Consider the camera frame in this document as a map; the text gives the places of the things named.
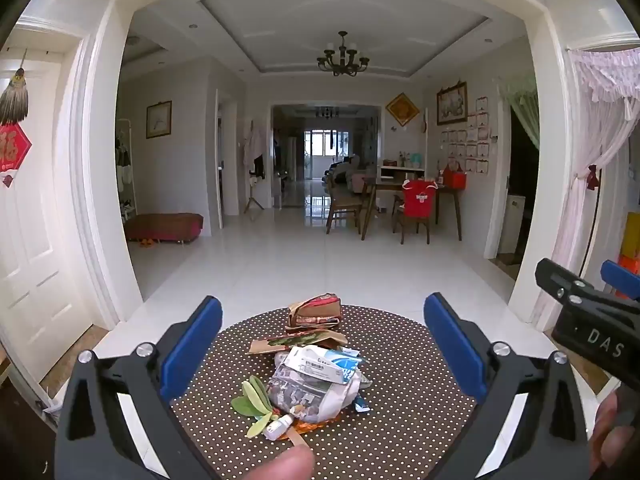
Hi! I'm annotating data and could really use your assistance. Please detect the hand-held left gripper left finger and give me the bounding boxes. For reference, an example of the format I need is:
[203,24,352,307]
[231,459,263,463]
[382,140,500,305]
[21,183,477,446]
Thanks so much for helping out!
[54,296,224,480]

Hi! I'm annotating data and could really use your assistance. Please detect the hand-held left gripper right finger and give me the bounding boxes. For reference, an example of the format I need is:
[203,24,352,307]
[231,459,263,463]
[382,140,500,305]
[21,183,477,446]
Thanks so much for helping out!
[423,292,593,480]

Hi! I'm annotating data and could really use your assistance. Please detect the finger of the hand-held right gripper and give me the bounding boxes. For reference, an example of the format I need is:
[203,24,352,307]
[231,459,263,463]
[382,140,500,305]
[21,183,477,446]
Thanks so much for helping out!
[600,260,640,307]
[535,258,598,306]

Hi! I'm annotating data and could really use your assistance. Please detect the brown paper envelope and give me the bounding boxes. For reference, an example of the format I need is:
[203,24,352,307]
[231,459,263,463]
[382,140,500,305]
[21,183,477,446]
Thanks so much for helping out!
[248,330,347,356]

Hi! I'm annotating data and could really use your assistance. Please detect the green leaves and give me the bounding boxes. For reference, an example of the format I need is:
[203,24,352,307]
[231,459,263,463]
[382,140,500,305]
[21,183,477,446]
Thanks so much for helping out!
[231,376,281,438]

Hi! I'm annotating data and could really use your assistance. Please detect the brown polka dot tablecloth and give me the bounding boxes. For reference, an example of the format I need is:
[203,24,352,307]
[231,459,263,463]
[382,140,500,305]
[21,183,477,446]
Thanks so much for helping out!
[170,304,481,480]

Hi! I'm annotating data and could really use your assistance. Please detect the small white bottle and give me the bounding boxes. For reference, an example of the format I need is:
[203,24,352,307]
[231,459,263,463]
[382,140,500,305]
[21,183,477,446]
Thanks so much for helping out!
[263,414,295,442]

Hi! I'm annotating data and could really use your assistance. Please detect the clear plastic bag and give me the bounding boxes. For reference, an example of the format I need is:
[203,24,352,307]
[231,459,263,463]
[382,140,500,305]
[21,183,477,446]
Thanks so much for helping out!
[266,374,362,424]

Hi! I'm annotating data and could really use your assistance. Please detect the blue and white wrapper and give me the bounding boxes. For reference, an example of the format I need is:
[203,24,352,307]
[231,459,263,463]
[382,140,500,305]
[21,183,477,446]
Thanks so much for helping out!
[277,344,367,386]

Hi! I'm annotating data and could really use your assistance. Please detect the red cardboard box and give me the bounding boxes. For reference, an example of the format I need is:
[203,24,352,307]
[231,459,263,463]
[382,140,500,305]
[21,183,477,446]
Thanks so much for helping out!
[286,296,345,333]

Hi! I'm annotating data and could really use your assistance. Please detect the person's right hand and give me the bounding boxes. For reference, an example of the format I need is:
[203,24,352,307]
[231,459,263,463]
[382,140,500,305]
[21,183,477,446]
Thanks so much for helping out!
[589,390,622,477]

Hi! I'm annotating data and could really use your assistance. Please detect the person's left hand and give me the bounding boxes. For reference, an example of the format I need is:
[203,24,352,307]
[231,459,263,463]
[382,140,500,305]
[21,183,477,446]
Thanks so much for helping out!
[234,444,316,480]

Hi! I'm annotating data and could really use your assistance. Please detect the orange box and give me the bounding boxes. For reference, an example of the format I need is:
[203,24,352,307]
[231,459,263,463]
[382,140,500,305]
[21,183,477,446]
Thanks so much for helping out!
[617,255,640,292]

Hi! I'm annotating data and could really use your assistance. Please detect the red upholstered bench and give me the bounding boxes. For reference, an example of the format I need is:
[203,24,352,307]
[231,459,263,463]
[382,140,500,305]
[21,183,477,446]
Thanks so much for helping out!
[124,213,205,246]

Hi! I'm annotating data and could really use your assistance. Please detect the wooden chair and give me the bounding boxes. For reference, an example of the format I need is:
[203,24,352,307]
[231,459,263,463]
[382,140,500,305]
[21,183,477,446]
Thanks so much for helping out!
[326,175,368,235]
[392,178,440,246]

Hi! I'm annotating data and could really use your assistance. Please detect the red bag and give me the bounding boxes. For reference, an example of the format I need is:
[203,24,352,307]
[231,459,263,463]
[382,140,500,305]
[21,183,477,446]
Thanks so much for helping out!
[442,159,468,190]

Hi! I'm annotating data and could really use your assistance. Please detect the red chair cover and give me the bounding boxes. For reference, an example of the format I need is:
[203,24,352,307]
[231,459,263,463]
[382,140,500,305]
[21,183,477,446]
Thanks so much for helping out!
[402,178,439,218]

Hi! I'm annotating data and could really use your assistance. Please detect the pink lace curtain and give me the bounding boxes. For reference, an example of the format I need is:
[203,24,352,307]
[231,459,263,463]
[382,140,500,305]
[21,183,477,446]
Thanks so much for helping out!
[530,47,640,331]

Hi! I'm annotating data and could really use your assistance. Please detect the wooden dining table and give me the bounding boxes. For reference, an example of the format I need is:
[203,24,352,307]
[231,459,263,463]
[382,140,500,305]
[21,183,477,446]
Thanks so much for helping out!
[361,176,463,242]

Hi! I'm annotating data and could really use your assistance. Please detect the green curtain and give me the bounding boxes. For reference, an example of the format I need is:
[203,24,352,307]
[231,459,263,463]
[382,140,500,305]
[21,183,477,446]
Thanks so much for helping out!
[495,76,541,151]

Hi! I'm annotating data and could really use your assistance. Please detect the white door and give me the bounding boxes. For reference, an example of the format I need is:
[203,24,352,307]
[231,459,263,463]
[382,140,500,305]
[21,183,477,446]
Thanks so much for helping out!
[0,55,93,386]

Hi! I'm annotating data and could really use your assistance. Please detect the white sideboard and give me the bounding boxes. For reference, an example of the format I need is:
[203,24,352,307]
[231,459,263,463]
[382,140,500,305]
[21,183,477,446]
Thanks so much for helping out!
[377,159,426,181]

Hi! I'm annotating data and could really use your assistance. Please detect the white coat rack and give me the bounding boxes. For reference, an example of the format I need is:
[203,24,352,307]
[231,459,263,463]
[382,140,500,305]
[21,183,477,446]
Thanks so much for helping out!
[116,119,138,221]

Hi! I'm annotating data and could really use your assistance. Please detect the large framed painting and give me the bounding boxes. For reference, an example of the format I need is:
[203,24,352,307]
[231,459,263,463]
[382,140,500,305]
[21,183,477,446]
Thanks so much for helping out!
[436,81,469,126]

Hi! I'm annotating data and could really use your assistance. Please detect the grey sofa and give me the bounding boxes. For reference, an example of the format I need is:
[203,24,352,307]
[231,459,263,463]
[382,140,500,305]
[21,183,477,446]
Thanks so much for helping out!
[327,155,366,193]

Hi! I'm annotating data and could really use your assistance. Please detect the wooden clothes stand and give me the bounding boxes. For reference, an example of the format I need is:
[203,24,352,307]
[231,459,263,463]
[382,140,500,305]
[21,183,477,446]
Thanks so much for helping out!
[243,120,268,212]

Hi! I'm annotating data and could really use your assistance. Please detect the small framed picture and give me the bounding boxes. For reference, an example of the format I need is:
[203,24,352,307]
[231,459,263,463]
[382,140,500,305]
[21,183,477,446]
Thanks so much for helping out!
[146,100,173,140]

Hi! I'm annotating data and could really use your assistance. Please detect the red diamond door decoration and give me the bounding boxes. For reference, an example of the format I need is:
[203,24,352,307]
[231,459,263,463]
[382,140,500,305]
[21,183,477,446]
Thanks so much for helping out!
[0,124,33,188]

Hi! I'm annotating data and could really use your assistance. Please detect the brown hanging tassel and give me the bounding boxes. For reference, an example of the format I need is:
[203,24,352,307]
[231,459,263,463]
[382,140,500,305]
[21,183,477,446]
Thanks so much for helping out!
[0,50,30,126]

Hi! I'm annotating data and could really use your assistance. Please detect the dark metal chandelier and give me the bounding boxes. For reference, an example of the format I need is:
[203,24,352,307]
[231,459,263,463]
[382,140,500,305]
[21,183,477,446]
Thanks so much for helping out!
[316,31,371,78]

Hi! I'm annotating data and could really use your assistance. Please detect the group of wall certificates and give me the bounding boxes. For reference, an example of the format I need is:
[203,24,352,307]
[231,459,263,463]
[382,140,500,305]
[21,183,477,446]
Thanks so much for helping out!
[440,95,491,177]

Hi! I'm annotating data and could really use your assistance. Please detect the gold diamond wall decoration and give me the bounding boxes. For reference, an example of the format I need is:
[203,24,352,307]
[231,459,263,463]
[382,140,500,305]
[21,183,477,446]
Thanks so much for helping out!
[385,92,420,128]

